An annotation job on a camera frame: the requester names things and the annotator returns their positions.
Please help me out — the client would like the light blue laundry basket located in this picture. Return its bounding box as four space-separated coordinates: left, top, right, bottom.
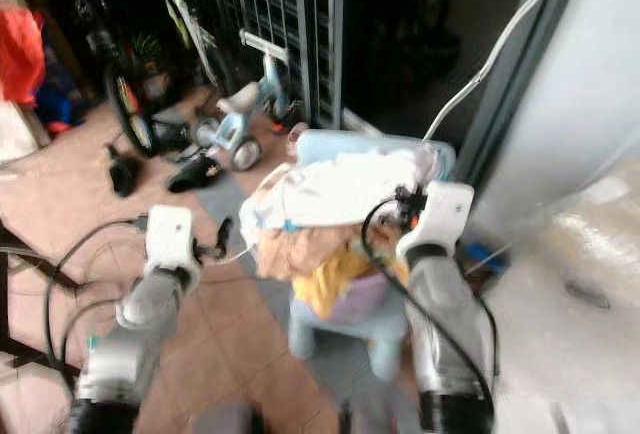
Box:
285 128 457 381

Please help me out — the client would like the white cloth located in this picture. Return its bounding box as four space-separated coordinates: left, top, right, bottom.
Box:
240 147 443 235

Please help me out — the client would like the brown cloth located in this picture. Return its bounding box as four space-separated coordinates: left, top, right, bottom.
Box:
254 224 411 293

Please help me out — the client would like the long black shoe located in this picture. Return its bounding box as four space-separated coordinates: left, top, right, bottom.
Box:
167 152 222 195

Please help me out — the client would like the yellow cloth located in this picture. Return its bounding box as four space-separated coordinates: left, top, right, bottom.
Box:
304 252 373 321

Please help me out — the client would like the small black shoe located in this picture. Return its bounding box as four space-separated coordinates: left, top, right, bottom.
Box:
105 144 142 199

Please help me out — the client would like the light blue child tricycle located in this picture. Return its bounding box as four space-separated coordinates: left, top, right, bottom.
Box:
194 29 307 174

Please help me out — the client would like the pink cup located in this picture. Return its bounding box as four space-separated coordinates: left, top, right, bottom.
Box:
287 121 310 152

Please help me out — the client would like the black bicycle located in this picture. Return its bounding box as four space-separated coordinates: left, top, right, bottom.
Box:
60 0 161 161

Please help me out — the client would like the dark metal gate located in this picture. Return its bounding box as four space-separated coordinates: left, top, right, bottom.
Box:
168 0 348 127

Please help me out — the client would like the blue toy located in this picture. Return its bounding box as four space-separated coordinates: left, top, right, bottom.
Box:
34 76 77 133

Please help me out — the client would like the dark wooden furniture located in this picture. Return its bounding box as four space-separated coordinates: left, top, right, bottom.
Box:
0 224 77 377

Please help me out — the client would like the white green board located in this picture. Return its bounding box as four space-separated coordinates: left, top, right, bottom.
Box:
165 0 218 87

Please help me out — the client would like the red cloth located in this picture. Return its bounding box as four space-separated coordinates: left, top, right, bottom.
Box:
0 4 47 107

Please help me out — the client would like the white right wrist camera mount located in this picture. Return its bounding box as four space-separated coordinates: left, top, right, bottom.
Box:
397 181 477 257

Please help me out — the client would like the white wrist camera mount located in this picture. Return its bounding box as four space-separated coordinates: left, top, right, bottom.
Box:
145 205 202 277
397 181 477 257

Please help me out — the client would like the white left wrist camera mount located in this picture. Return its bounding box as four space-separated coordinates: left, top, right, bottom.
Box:
145 205 202 277

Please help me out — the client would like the grey door frame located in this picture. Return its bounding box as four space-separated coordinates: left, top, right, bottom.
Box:
454 0 597 237

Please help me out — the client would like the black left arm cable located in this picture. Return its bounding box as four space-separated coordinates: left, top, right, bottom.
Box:
44 216 147 395

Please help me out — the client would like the white hose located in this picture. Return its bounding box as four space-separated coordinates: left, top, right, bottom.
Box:
421 0 577 144

